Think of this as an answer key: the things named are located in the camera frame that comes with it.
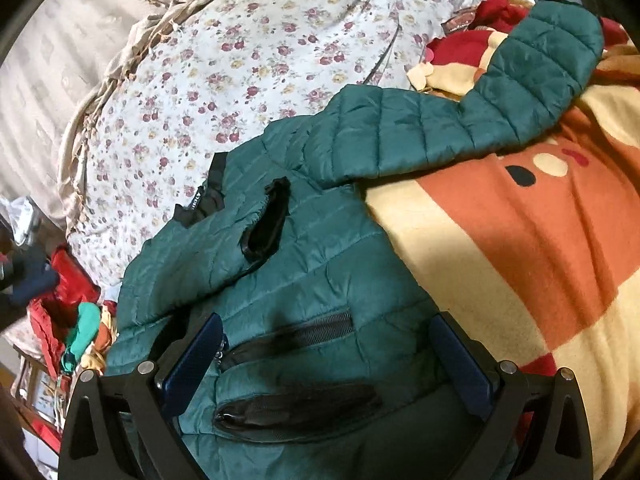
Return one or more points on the green cloth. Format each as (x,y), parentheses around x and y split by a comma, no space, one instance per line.
(82,332)

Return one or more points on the floral bed sheet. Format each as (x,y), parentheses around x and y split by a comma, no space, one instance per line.
(240,70)

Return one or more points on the dark blue cloth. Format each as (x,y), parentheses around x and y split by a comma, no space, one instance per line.
(27,280)

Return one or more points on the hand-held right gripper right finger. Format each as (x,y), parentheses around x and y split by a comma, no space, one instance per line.
(462,360)

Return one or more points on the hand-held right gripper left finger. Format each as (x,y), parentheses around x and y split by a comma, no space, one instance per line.
(192,360)

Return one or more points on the red and yellow cloth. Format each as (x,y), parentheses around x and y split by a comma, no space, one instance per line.
(480,30)

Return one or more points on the green quilted puffer jacket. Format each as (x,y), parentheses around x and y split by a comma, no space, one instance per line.
(310,240)

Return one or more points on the red bag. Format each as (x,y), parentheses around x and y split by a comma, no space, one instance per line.
(52,305)

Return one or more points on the orange and cream printed blanket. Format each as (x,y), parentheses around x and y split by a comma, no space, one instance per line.
(525,240)

